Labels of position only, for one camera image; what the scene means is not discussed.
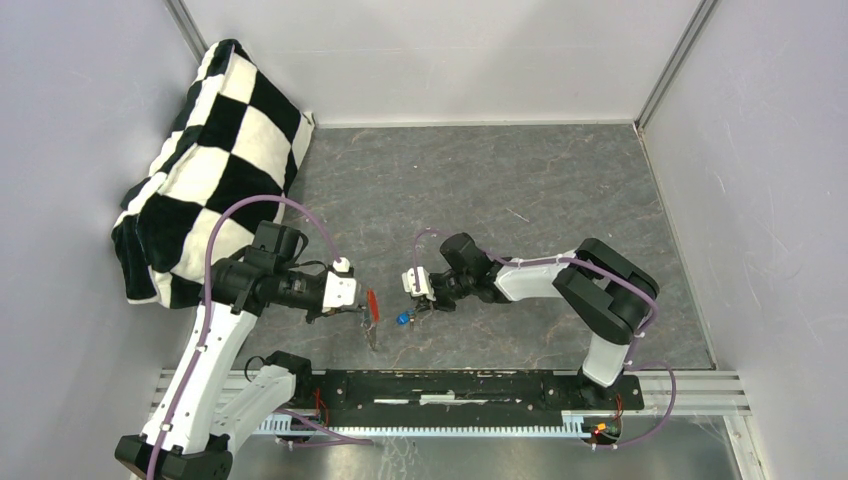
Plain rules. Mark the left electronics board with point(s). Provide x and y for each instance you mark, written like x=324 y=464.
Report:
x=317 y=415

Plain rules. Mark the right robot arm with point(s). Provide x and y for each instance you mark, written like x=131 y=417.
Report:
x=615 y=299

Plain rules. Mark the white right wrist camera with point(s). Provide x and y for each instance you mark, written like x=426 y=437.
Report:
x=416 y=283

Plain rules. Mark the right electronics board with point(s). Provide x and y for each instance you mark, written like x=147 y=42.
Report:
x=609 y=432

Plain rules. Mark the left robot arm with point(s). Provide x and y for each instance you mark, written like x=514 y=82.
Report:
x=189 y=436

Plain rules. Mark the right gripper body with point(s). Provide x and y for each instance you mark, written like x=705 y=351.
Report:
x=446 y=290

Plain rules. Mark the red key tag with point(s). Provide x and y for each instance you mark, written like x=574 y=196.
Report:
x=373 y=306

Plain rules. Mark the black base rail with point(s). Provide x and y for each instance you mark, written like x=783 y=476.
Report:
x=459 y=398

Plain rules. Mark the electronics board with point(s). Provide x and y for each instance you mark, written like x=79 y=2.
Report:
x=609 y=432
x=317 y=415

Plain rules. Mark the black white checkered pillow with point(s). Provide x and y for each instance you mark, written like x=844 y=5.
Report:
x=236 y=136

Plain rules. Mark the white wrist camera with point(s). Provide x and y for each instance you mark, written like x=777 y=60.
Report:
x=416 y=283
x=341 y=287

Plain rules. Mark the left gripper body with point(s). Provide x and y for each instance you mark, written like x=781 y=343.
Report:
x=297 y=289

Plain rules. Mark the white toothed cable duct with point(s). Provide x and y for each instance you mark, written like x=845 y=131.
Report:
x=569 y=427

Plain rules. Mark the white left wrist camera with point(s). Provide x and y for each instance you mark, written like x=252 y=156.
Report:
x=341 y=287

